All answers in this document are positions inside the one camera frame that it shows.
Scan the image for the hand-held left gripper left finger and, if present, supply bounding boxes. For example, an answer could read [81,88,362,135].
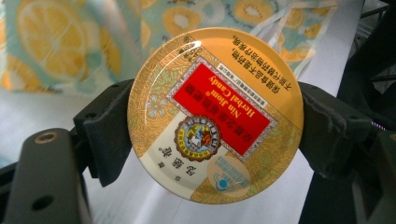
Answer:
[72,78,135,188]

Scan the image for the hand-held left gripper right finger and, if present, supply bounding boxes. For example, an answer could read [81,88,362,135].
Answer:
[297,80,375,182]

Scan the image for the fruit-print tote bag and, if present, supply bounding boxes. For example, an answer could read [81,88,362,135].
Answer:
[0,0,340,97]

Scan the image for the round yellow candy tin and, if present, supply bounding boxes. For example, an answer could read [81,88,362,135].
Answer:
[126,26,304,205]

